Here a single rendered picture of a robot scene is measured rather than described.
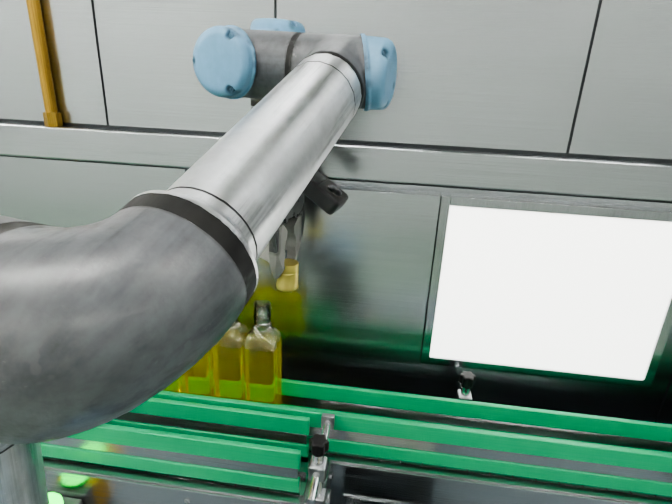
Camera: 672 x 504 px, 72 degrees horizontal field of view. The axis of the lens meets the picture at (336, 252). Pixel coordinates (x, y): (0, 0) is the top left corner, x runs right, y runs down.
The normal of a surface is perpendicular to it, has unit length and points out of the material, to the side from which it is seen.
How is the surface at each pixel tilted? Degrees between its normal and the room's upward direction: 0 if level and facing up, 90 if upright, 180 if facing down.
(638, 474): 90
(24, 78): 90
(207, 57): 90
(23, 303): 51
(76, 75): 90
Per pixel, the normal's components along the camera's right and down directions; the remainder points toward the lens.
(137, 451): -0.13, 0.35
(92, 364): 0.51, 0.29
